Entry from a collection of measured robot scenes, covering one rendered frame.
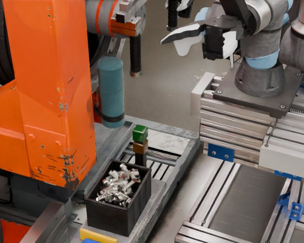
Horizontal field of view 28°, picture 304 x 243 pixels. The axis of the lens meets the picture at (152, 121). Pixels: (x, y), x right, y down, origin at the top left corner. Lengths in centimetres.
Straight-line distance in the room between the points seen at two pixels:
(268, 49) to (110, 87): 82
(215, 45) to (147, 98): 199
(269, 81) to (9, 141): 81
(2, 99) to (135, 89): 153
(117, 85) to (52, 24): 59
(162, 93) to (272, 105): 156
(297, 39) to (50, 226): 98
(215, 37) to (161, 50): 242
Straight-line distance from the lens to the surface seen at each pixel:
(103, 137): 260
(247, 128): 189
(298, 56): 169
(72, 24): 166
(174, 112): 313
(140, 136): 191
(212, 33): 125
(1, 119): 193
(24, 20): 164
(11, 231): 218
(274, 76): 180
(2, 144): 196
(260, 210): 231
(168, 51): 366
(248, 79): 179
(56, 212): 205
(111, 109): 217
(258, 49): 143
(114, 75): 209
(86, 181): 251
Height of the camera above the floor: 181
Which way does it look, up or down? 36 degrees down
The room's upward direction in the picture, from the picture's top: straight up
